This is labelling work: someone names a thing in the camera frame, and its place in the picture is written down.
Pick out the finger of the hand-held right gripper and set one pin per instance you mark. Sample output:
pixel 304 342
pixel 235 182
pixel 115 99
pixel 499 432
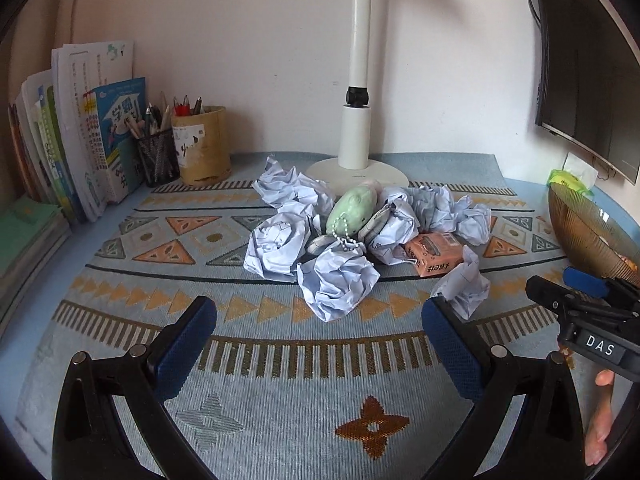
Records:
pixel 585 281
pixel 547 294

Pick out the patterned woven mat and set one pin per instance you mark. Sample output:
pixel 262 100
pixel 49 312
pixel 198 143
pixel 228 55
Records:
pixel 300 385

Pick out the person's right hand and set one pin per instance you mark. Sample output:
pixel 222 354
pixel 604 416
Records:
pixel 600 425

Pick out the row of upright books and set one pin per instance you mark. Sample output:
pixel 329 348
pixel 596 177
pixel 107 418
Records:
pixel 75 125

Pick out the green tissue pack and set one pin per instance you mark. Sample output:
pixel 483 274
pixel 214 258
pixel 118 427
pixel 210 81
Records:
pixel 565 180

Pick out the stack of flat green books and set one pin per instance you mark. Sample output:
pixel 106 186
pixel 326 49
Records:
pixel 30 240

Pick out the white desk lamp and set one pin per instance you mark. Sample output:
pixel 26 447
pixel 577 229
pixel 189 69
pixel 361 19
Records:
pixel 356 135

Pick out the tan pen holder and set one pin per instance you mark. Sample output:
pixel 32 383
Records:
pixel 202 145

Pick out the orange box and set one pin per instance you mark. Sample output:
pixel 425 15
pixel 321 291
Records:
pixel 432 255

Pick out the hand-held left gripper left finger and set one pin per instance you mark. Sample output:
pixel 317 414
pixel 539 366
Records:
pixel 185 350

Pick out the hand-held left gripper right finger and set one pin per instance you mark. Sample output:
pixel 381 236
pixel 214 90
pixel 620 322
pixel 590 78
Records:
pixel 452 350

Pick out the dark pen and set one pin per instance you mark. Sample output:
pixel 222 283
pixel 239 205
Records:
pixel 197 105

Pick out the black monitor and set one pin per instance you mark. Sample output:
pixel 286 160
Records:
pixel 585 60

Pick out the black mesh pen holder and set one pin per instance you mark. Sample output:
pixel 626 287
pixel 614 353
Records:
pixel 159 160

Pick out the brown ribbed basket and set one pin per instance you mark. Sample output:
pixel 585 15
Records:
pixel 585 230

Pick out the red pen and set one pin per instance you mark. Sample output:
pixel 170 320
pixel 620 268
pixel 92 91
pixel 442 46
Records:
pixel 177 105
pixel 186 104

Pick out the white paper ball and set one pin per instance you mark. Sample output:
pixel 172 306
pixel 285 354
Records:
pixel 435 205
pixel 277 250
pixel 337 282
pixel 290 185
pixel 475 222
pixel 462 287
pixel 397 232

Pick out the bundle of pencils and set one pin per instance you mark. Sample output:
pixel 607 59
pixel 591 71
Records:
pixel 152 120

